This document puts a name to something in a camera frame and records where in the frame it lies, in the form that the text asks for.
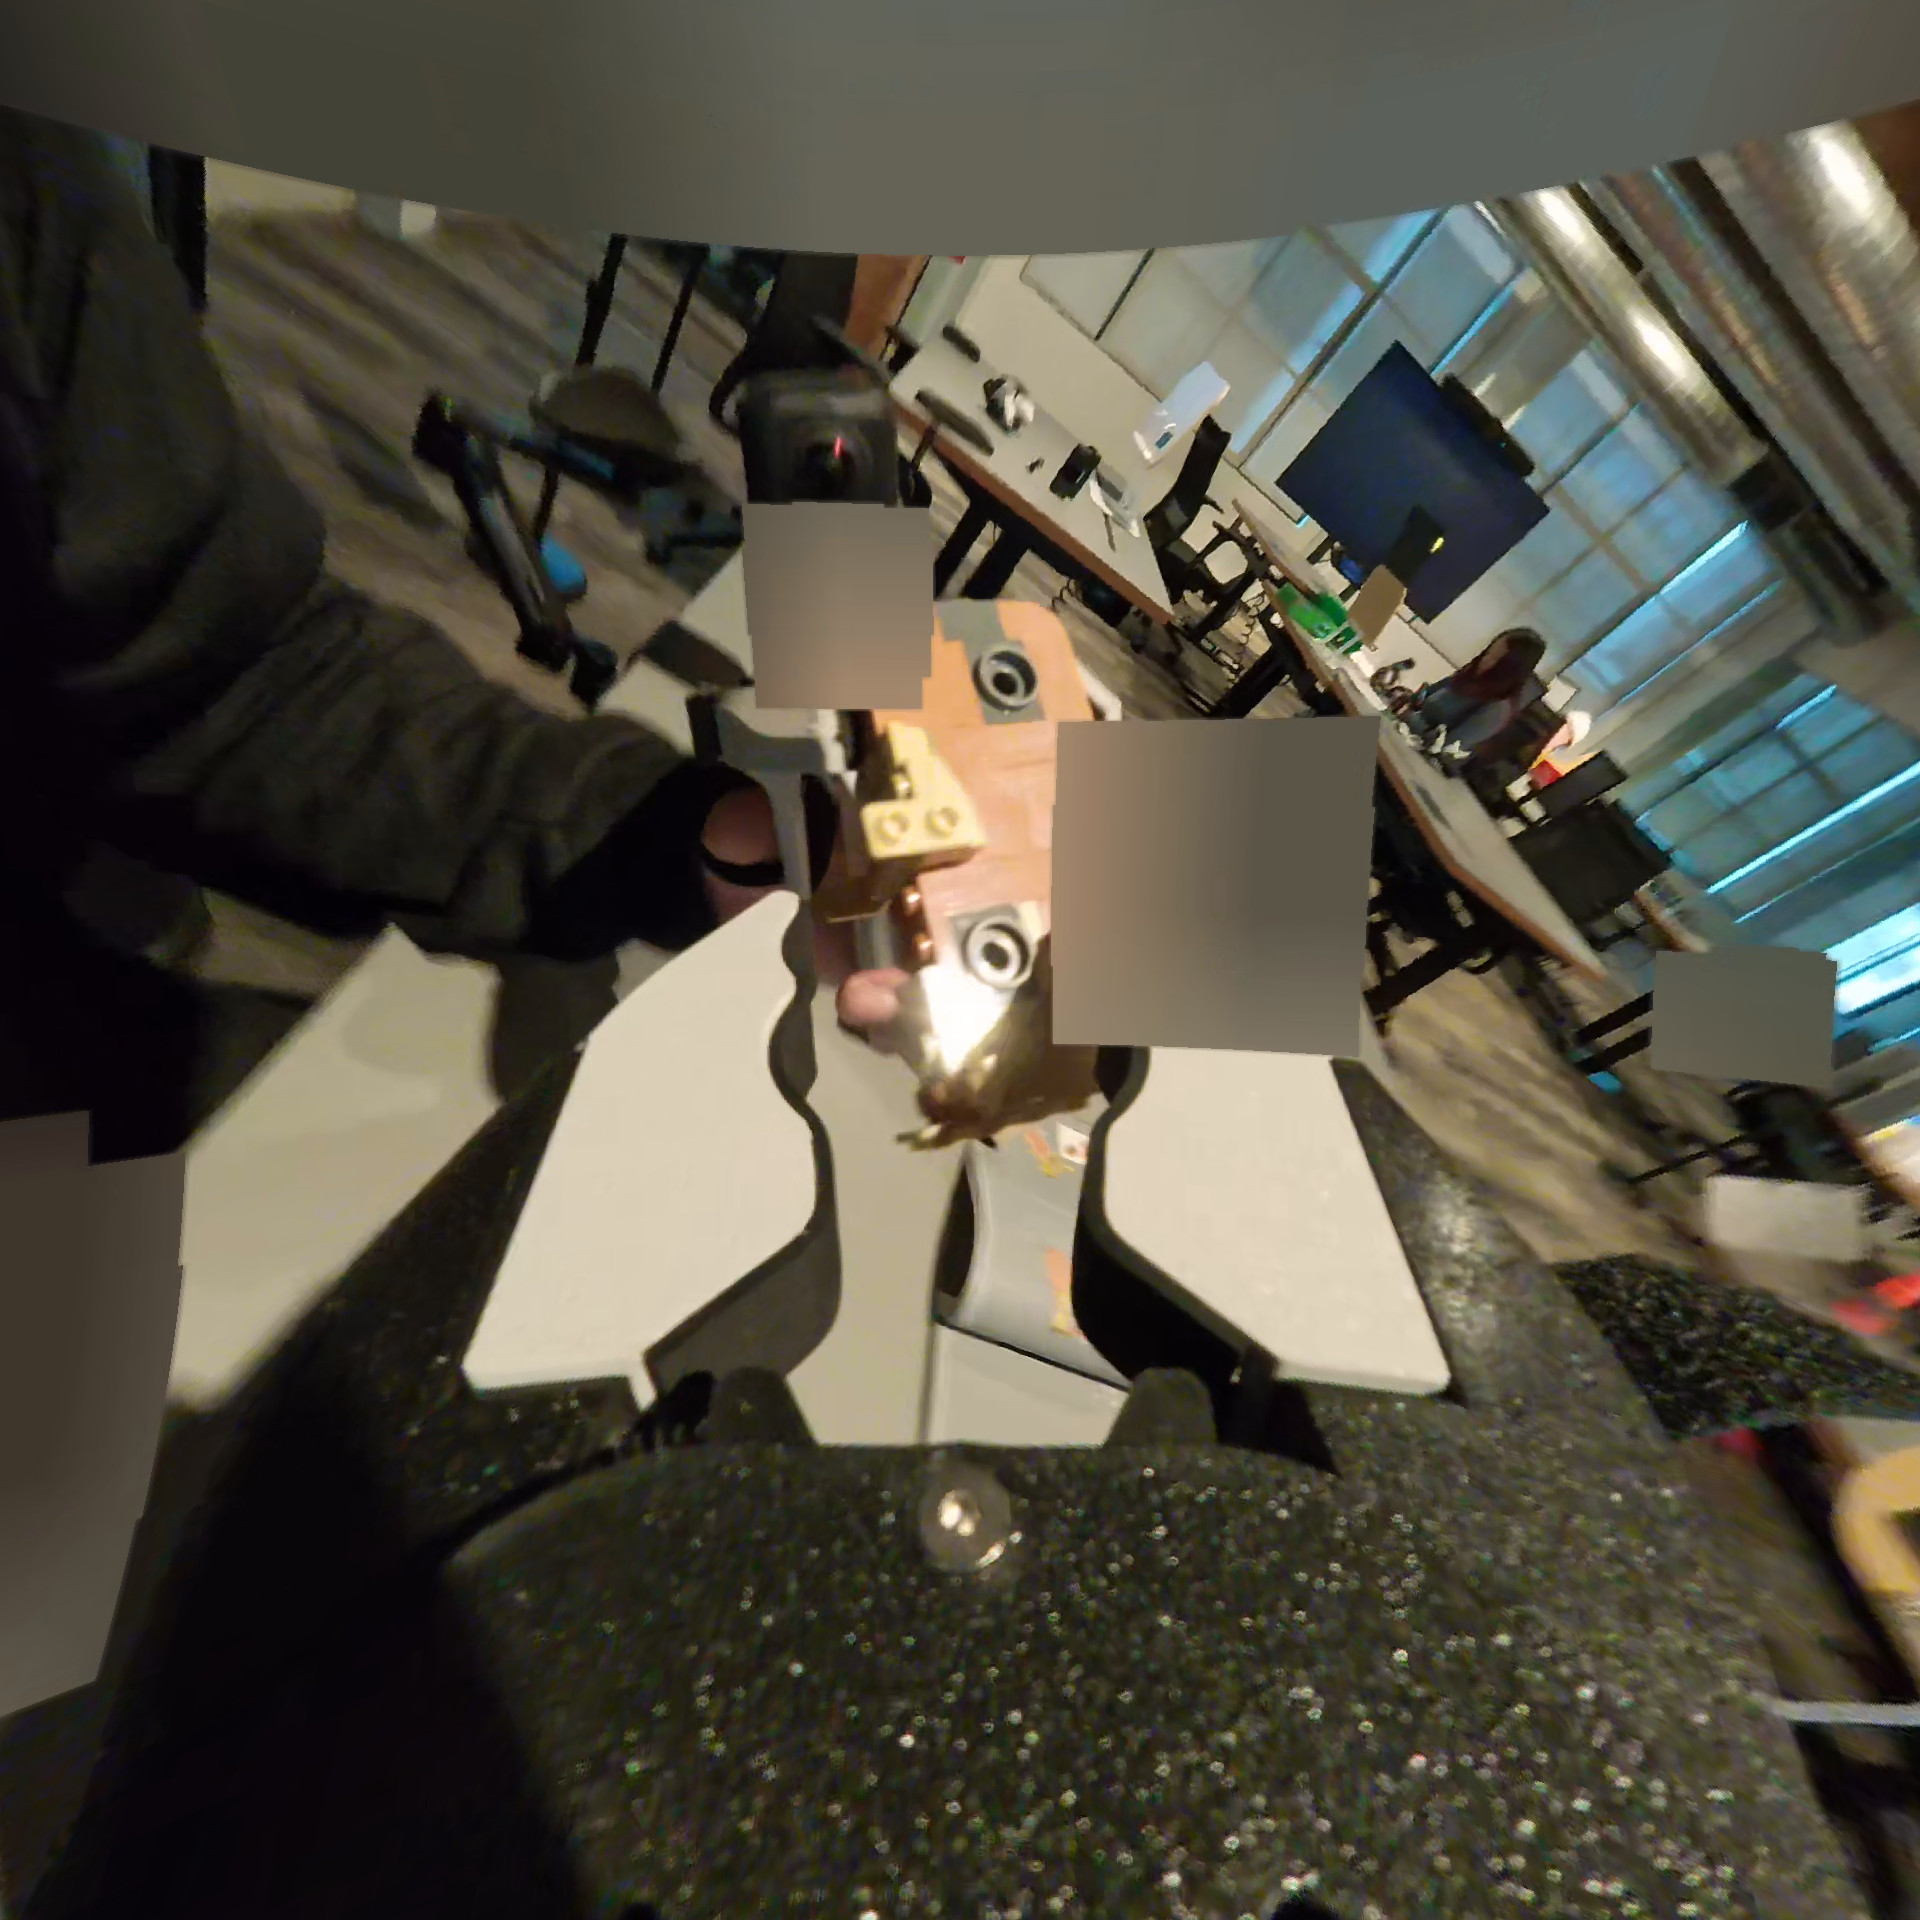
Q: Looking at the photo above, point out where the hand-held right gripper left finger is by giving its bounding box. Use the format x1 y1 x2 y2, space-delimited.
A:
461 884 850 1388

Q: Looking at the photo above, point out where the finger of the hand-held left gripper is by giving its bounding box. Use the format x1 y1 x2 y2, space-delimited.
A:
688 693 850 911

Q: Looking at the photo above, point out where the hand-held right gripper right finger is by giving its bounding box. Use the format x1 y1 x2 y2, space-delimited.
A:
1074 1049 1454 1392

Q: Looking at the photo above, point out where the brown and tan brick model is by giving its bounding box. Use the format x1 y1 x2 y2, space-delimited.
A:
818 597 1119 1056

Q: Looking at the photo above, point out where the person's left forearm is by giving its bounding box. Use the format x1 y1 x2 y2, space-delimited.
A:
91 597 726 965

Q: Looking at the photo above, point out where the person's left hand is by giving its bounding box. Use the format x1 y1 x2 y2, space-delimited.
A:
698 780 789 921

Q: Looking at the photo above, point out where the long white table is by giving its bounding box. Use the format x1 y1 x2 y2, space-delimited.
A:
1250 573 1618 988
892 332 1191 633

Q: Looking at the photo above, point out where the black and blue tripod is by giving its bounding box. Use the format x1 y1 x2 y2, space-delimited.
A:
412 365 726 681

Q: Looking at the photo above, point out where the black office chair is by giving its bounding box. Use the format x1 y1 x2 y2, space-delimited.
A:
1143 413 1279 613

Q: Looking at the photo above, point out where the large dark display screen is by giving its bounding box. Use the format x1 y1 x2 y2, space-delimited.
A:
1276 340 1555 625

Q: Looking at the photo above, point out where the silver ventilation duct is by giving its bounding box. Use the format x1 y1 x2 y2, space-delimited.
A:
1500 184 1769 499
1687 117 1920 605

